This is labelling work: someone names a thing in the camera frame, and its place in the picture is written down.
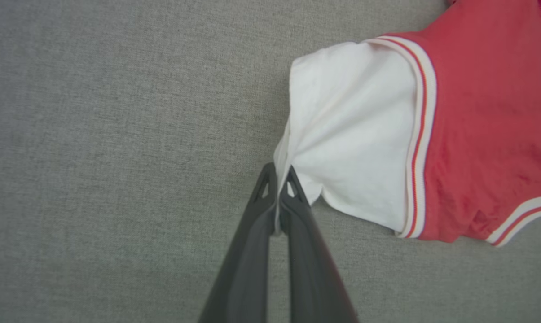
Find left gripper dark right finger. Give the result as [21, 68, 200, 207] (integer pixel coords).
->
[279, 166, 359, 323]

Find grey fabric sofa seat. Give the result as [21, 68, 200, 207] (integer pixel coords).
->
[0, 0, 541, 323]

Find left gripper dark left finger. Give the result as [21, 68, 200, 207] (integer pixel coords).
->
[198, 162, 279, 323]

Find red and white basketball jersey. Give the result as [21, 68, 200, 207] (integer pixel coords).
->
[273, 0, 541, 248]

